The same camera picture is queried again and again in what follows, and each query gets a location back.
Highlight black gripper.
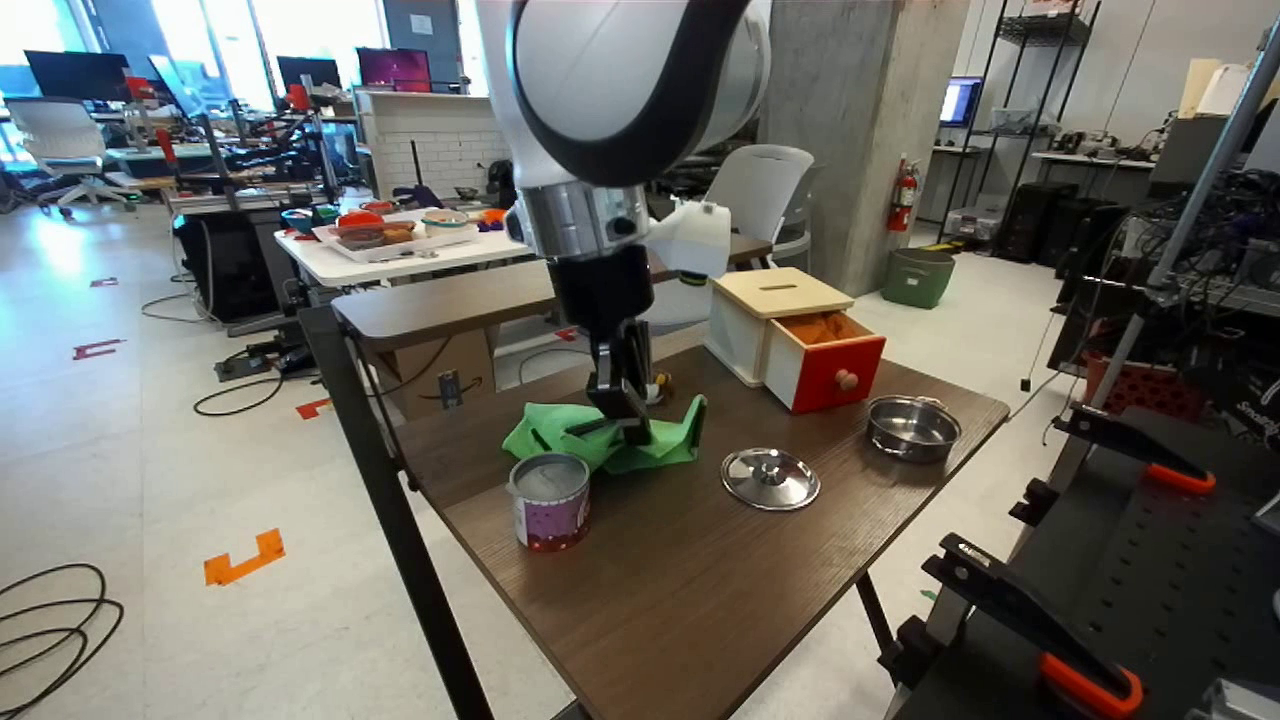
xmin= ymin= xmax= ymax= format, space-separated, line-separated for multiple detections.
xmin=550 ymin=240 xmax=661 ymax=453

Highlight green cloth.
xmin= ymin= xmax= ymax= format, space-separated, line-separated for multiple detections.
xmin=501 ymin=393 xmax=712 ymax=481

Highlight purple labelled tin can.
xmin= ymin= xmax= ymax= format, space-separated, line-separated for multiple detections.
xmin=506 ymin=453 xmax=593 ymax=556

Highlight steel pot lid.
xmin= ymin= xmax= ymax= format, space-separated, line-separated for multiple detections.
xmin=716 ymin=442 xmax=825 ymax=515

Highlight cream wooden slotted box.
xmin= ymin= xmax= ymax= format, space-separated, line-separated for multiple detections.
xmin=704 ymin=264 xmax=858 ymax=403

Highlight brown wooden shelf board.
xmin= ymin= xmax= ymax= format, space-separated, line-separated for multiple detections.
xmin=328 ymin=236 xmax=778 ymax=353

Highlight white work table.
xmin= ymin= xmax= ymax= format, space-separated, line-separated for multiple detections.
xmin=274 ymin=195 xmax=542 ymax=297

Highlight grey office chair white base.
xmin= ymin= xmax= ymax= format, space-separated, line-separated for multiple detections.
xmin=652 ymin=141 xmax=816 ymax=335

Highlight small steel pot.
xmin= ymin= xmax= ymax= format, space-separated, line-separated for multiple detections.
xmin=864 ymin=393 xmax=963 ymax=473

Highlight orange toy blocks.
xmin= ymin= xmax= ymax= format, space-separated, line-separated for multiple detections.
xmin=331 ymin=195 xmax=420 ymax=253

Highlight green storage bin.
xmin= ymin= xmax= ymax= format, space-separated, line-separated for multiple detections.
xmin=876 ymin=240 xmax=962 ymax=312

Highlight white pegboard panel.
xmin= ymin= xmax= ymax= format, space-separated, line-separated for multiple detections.
xmin=359 ymin=88 xmax=517 ymax=198

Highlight red fire extinguisher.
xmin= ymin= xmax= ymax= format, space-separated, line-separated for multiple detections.
xmin=884 ymin=155 xmax=923 ymax=236

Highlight grey concrete pillar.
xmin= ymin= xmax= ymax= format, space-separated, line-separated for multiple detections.
xmin=760 ymin=0 xmax=978 ymax=299

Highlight purple screen monitor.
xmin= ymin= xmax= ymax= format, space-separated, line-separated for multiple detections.
xmin=351 ymin=42 xmax=437 ymax=95

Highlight small lit monitor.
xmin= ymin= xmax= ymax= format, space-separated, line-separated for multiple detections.
xmin=938 ymin=73 xmax=989 ymax=133

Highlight red crate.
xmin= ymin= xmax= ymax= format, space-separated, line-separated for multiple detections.
xmin=1079 ymin=353 xmax=1212 ymax=428

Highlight silver metal pole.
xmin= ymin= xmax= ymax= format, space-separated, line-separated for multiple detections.
xmin=1075 ymin=12 xmax=1280 ymax=416

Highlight dark flat monitor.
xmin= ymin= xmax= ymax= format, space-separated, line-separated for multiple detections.
xmin=21 ymin=49 xmax=131 ymax=102

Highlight black metal table frame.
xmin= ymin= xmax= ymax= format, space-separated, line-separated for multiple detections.
xmin=295 ymin=302 xmax=496 ymax=720

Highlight black clamp orange handle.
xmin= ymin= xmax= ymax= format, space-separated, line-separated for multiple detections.
xmin=916 ymin=530 xmax=1154 ymax=720
xmin=1051 ymin=401 xmax=1221 ymax=499

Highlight black wire rack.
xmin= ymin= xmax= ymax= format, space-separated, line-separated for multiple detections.
xmin=938 ymin=0 xmax=1105 ymax=244

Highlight black coiled floor cable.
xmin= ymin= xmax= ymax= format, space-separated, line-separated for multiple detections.
xmin=0 ymin=561 xmax=130 ymax=720

